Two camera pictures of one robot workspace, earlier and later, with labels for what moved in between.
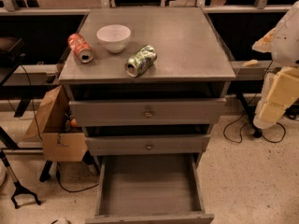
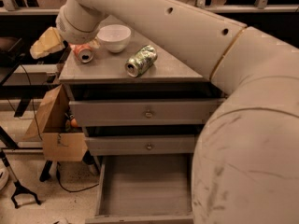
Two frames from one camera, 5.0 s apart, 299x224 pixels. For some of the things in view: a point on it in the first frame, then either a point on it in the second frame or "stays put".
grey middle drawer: [142, 145] stays put
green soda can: [141, 62] stays put
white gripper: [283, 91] -> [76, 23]
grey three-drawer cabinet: [148, 103] stays put
